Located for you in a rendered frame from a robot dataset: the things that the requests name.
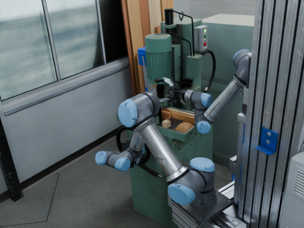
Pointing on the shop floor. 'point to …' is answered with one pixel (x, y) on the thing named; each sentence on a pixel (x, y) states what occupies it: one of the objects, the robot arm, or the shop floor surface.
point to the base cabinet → (135, 177)
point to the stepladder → (145, 70)
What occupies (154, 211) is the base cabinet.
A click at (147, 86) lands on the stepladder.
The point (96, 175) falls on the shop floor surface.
